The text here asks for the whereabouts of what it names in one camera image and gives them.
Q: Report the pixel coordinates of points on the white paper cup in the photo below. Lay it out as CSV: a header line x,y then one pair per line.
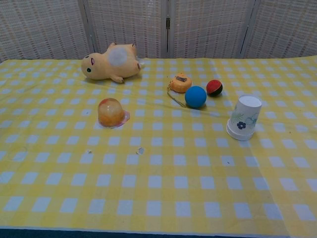
x,y
247,109
235,137

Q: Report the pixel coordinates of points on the blue ball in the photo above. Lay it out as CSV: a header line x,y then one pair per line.
x,y
195,96

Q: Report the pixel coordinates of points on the yellow checked tablecloth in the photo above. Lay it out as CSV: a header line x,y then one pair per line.
x,y
148,173
297,148

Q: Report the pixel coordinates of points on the metal screen hinge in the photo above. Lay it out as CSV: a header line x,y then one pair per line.
x,y
168,23

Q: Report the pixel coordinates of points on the small orange-brown bowl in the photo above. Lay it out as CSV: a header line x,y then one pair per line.
x,y
110,112

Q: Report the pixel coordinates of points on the woven folding screen panel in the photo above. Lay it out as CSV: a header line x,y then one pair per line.
x,y
39,27
284,27
126,24
208,27

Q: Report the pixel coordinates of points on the yellow plush animal toy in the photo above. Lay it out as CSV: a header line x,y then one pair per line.
x,y
101,68

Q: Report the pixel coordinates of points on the red and black ball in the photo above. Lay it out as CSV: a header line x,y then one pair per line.
x,y
214,88

